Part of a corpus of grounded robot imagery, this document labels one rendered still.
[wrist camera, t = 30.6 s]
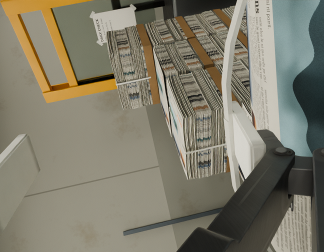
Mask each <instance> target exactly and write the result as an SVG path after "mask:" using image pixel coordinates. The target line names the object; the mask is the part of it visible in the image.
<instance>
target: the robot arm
mask: <svg viewBox="0 0 324 252"><path fill-rule="evenodd" d="M232 111H233V114H232V120H233V135H234V151H235V156H236V158H237V160H238V163H239V165H240V168H241V170H242V172H243V175H244V177H245V181H244V182H243V183H242V184H241V186H240V187H239V188H238V189H237V191H236V192H235V193H234V195H233V196H232V197H231V198H230V200H229V201H228V202H227V203H226V205H225V206H224V207H223V208H222V210H221V211H220V212H219V214H218V215H217V216H216V217H215V219H214V220H213V221H212V222H211V224H210V225H209V226H208V228H207V229H205V228H203V227H197V228H196V229H195V230H194V231H193V232H192V233H191V235H190V236H189V237H188V238H187V239H186V241H185V242H184V243H183V244H182V245H181V247H180V248H179V249H178V250H177V251H176V252H266V251H267V249H268V247H269V246H270V244H271V242H272V240H273V238H274V236H275V234H276V232H277V230H278V228H279V226H280V224H281V222H282V220H283V218H284V217H285V215H286V213H287V211H288V209H289V208H291V211H294V195H299V196H309V197H310V213H311V250H312V252H324V147H323V148H317V149H315V150H314V151H313V153H312V157H310V156H298V155H295V152H294V150H292V149H290V148H287V147H284V146H283V145H282V143H281V142H280V141H279V140H278V138H277V137H276V136H275V134H274V133H273V132H272V131H270V130H268V129H261V130H256V129H255V127H254V126H253V124H252V123H251V121H250V120H249V118H248V117H247V115H246V114H245V112H244V111H243V109H242V108H241V106H240V105H239V103H238V102H237V101H236V100H235V101H232ZM39 172H40V167H39V164H38V161H37V158H36V155H35V152H34V149H33V146H32V143H31V140H30V137H29V135H28V134H19V135H18V136H17V137H16V138H15V139H14V140H13V142H12V143H11V144H10V145H9V146H8V147H7V148H6V149H5V150H4V151H3V152H2V153H1V154H0V236H1V234H2V233H3V231H4V229H5V228H6V226H7V224H8V223H9V221H10V219H11V218H12V216H13V214H14V213H15V211H16V210H17V208H18V206H19V205H20V203H21V201H22V200H23V198H24V196H25V195H26V193H27V191H28V190H29V188H30V187H31V185H32V183H33V182H34V180H35V178H36V177H37V175H38V173H39Z"/></svg>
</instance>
